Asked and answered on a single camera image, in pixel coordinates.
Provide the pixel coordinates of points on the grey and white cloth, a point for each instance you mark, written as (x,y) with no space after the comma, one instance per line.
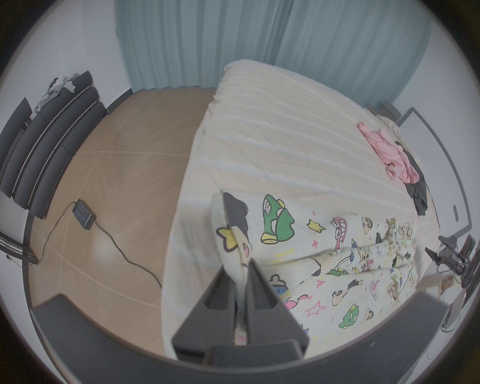
(60,84)

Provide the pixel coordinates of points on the cream pillow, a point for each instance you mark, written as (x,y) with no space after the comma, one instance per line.
(388,125)

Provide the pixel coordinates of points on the bed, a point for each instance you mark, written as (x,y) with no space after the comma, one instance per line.
(281,142)

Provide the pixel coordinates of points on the blue-green curtain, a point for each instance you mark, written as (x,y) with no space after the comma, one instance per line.
(262,41)

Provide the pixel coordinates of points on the white printed pyjama garment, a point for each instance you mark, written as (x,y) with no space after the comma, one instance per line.
(300,240)

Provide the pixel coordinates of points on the pink garment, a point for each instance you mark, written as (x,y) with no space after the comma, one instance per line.
(393,153)

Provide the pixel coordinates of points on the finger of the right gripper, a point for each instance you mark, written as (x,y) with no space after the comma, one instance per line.
(437,255)

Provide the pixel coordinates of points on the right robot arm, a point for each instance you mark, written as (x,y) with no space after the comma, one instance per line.
(470,258)

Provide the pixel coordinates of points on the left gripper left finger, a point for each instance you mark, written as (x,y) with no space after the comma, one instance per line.
(210,322)

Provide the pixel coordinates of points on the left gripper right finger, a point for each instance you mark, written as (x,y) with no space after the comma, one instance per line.
(273,318)

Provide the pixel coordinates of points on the black chest of drawers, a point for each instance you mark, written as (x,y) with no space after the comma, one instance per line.
(48,138)

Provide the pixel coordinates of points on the black garment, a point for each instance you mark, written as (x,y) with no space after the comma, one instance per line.
(420,191)

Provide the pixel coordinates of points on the grey bedside table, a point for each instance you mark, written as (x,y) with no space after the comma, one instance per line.
(386,108)

